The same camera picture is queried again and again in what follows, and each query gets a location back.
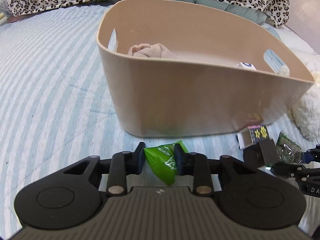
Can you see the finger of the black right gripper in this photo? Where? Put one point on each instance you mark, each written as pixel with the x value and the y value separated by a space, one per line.
pixel 311 155
pixel 290 170

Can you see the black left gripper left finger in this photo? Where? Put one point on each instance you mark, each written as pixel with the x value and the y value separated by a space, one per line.
pixel 123 164

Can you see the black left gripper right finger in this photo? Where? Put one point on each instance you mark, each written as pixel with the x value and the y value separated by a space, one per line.
pixel 196 165

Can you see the green sunflower seed packet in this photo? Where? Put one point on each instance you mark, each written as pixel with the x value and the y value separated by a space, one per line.
pixel 289 152

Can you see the black cube box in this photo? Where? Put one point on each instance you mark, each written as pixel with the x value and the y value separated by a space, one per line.
pixel 263 153

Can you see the green snack packet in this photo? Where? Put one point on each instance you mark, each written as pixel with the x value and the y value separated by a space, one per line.
pixel 162 162

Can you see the white fluffy plush toy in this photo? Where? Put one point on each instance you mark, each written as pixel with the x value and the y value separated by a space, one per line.
pixel 305 112

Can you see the beige plastic storage basket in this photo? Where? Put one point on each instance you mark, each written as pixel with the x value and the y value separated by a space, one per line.
pixel 202 91

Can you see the white blue small box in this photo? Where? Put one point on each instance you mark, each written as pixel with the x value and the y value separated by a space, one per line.
pixel 247 66

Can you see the beige rolled cloth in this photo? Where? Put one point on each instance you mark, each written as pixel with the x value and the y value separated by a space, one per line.
pixel 151 51

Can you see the teal quilted pillow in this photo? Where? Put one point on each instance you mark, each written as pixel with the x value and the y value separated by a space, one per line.
pixel 253 15

